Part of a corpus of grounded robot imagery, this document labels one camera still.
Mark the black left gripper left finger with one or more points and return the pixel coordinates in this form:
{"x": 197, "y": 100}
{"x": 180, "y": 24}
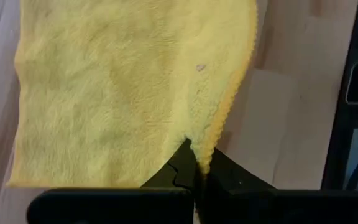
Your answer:
{"x": 135, "y": 205}

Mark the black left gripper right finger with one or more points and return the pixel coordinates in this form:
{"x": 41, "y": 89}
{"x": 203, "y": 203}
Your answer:
{"x": 259, "y": 205}

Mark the black aluminium table frame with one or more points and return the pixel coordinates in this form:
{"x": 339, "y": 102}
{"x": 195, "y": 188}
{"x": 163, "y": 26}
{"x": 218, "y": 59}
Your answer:
{"x": 346, "y": 124}

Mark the yellow microfiber towel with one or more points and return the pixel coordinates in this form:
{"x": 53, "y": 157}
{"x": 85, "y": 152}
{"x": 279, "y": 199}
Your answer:
{"x": 104, "y": 93}

